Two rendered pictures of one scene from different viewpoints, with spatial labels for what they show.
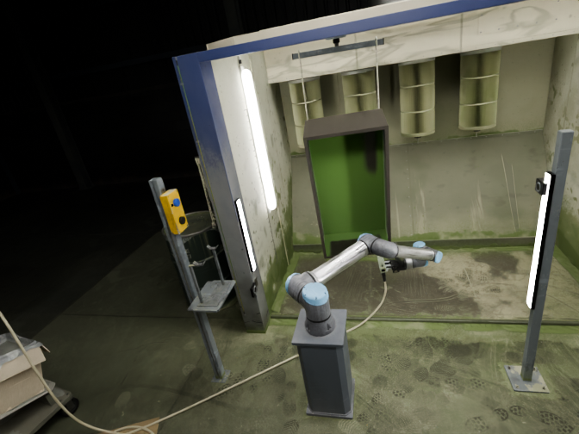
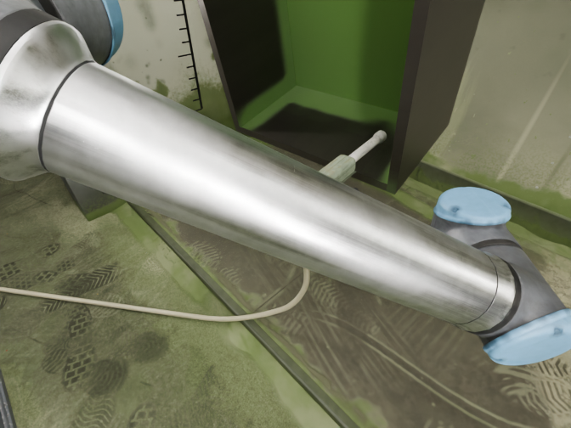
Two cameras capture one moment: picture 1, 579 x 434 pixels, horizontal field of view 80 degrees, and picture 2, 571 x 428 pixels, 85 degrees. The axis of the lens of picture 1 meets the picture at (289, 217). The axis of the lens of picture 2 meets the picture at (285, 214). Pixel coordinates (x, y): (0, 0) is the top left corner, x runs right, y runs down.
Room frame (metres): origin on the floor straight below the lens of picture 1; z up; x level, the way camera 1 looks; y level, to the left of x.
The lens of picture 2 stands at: (1.91, -0.91, 0.95)
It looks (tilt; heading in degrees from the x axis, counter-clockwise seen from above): 40 degrees down; 29
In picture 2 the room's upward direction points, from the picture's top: straight up
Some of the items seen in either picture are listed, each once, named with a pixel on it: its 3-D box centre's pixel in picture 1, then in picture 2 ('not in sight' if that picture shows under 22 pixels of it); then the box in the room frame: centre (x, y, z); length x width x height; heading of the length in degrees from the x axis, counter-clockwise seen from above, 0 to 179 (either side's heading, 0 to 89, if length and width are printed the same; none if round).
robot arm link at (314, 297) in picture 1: (315, 300); not in sight; (1.68, -0.07, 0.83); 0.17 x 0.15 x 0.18; 28
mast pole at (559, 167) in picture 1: (542, 275); not in sight; (1.55, -1.35, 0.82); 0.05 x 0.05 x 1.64; 73
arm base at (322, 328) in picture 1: (319, 319); not in sight; (1.67, -0.07, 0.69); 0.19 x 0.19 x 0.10
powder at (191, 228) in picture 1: (191, 224); not in sight; (3.13, 0.96, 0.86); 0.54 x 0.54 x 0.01
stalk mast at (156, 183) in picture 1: (192, 291); not in sight; (2.02, 0.75, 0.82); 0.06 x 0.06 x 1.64; 73
